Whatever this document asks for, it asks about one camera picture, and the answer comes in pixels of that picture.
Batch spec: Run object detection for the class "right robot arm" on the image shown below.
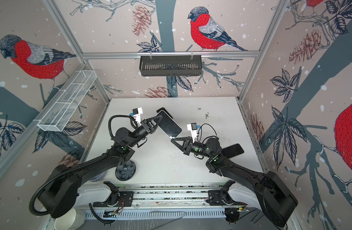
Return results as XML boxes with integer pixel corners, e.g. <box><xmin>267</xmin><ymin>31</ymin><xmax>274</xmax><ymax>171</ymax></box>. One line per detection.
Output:
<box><xmin>171</xmin><ymin>137</ymin><xmax>298</xmax><ymax>227</ymax></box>

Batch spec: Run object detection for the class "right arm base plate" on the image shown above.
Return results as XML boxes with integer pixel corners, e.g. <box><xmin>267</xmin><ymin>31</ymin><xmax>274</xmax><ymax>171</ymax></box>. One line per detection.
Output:
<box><xmin>205</xmin><ymin>190</ymin><xmax>247</xmax><ymax>206</ymax></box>

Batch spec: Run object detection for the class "white mesh wall basket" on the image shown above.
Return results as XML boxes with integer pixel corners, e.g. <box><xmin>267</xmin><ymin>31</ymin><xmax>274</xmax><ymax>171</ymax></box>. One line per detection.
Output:
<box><xmin>37</xmin><ymin>70</ymin><xmax>97</xmax><ymax>132</ymax></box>

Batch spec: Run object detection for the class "lavender cup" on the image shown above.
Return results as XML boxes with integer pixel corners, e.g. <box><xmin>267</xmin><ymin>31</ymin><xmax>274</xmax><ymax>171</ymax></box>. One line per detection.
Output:
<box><xmin>89</xmin><ymin>171</ymin><xmax>107</xmax><ymax>182</ymax></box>

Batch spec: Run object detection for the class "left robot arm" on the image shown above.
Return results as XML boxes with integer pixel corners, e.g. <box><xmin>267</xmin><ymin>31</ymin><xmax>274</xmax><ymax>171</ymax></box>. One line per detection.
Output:
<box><xmin>29</xmin><ymin>115</ymin><xmax>162</xmax><ymax>218</ymax></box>

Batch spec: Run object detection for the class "dark flower-shaped dish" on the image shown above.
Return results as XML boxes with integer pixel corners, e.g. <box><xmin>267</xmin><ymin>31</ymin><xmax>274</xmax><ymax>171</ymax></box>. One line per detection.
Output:
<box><xmin>115</xmin><ymin>161</ymin><xmax>136</xmax><ymax>181</ymax></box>

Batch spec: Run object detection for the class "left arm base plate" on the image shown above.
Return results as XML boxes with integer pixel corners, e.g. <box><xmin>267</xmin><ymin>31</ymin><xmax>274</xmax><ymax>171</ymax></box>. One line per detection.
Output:
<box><xmin>92</xmin><ymin>191</ymin><xmax>134</xmax><ymax>208</ymax></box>

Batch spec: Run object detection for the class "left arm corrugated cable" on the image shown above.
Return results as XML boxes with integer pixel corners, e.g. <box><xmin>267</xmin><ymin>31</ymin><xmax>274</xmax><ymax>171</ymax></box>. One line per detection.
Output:
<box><xmin>29</xmin><ymin>114</ymin><xmax>136</xmax><ymax>216</ymax></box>

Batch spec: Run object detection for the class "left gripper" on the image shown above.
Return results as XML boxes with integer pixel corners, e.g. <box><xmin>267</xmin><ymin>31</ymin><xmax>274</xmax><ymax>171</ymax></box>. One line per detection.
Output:
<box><xmin>127</xmin><ymin>115</ymin><xmax>162</xmax><ymax>149</ymax></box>

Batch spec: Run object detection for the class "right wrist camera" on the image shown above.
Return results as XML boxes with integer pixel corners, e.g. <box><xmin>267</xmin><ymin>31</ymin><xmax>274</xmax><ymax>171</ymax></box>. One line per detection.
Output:
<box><xmin>187</xmin><ymin>123</ymin><xmax>201</xmax><ymax>142</ymax></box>

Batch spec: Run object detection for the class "black wall basket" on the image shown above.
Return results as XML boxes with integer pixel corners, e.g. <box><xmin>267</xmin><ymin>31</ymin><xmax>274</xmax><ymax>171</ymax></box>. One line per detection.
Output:
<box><xmin>139</xmin><ymin>55</ymin><xmax>202</xmax><ymax>77</ymax></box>

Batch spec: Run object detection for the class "black phone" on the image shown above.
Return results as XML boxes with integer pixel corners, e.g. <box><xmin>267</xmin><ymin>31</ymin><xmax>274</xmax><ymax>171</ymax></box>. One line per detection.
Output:
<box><xmin>156</xmin><ymin>107</ymin><xmax>173</xmax><ymax>119</ymax></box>
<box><xmin>158</xmin><ymin>110</ymin><xmax>182</xmax><ymax>139</ymax></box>
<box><xmin>221</xmin><ymin>144</ymin><xmax>244</xmax><ymax>159</ymax></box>

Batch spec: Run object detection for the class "white bowl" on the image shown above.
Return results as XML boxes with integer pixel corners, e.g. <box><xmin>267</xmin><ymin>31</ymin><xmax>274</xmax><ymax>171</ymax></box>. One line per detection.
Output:
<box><xmin>54</xmin><ymin>209</ymin><xmax>86</xmax><ymax>230</ymax></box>

